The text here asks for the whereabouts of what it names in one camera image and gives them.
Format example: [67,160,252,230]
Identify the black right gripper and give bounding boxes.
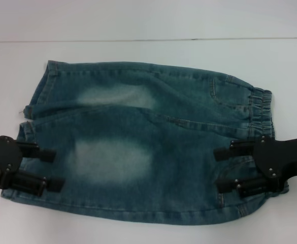
[213,134,297,199]

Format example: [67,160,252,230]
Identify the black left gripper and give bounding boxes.
[0,136,65,198]

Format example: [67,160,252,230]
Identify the blue denim shorts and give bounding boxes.
[0,59,290,222]

